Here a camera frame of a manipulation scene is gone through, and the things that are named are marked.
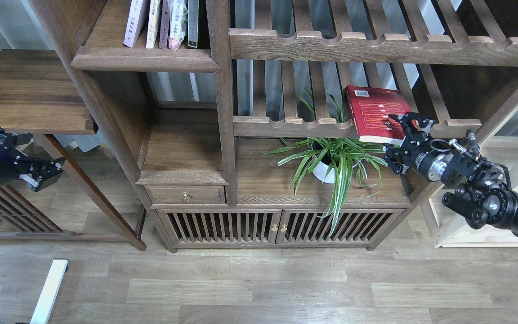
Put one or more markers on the dark wooden bookshelf cabinet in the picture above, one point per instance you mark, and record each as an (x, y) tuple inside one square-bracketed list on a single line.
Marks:
[(195, 120)]

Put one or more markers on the yellow green cover book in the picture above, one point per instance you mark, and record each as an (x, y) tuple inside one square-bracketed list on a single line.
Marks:
[(153, 23)]

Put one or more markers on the white metal leg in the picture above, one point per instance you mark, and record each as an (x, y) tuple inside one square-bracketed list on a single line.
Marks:
[(49, 292)]

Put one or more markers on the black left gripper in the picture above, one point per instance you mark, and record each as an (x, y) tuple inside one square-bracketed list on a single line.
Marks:
[(38, 173)]

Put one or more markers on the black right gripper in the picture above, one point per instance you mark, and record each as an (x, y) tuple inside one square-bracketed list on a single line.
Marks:
[(417, 150)]

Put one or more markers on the red book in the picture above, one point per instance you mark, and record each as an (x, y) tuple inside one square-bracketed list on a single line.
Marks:
[(371, 108)]

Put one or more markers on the white pale purple book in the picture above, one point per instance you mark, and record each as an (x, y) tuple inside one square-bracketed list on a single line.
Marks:
[(136, 19)]

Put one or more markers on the white plant pot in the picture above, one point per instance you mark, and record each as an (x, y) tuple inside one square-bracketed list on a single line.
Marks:
[(325, 170)]

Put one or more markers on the mauve upright book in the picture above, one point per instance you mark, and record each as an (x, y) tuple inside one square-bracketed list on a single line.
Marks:
[(164, 24)]

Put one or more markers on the green spider plant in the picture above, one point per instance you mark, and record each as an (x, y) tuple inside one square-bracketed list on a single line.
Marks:
[(343, 159)]

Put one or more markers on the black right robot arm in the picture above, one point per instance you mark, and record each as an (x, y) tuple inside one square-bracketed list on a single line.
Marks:
[(483, 193)]

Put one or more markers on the dark green upright book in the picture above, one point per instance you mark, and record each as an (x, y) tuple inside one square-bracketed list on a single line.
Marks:
[(193, 23)]

